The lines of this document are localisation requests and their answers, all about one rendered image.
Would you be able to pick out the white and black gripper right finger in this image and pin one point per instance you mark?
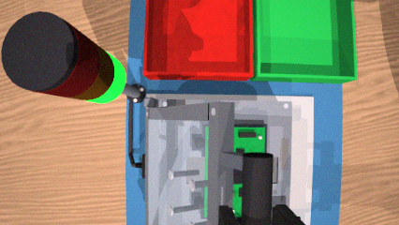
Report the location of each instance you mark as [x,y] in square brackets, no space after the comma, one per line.
[282,215]

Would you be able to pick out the green circuit board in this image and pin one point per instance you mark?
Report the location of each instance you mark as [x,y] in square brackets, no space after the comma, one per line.
[246,140]

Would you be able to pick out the red bin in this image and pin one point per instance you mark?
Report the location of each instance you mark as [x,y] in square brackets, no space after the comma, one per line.
[206,38]

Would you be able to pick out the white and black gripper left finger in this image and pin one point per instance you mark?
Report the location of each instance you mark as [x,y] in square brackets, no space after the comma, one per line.
[226,216]

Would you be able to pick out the green open bin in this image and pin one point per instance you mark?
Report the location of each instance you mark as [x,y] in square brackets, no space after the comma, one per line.
[312,37]

